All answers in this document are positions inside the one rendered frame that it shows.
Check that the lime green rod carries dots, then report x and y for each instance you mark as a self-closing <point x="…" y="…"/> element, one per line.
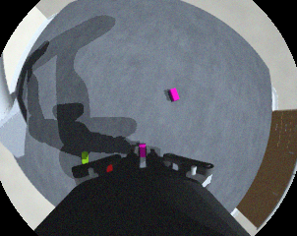
<point x="85" y="157"/>

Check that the red rod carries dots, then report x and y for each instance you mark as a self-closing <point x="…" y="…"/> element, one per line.
<point x="109" y="168"/>

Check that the small magenta block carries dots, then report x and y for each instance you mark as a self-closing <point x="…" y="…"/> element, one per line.
<point x="142" y="150"/>
<point x="174" y="94"/>

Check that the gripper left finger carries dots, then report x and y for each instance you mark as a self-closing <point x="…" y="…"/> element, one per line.
<point x="98" y="167"/>

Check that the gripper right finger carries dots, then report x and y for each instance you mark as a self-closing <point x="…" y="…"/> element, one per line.
<point x="198" y="170"/>

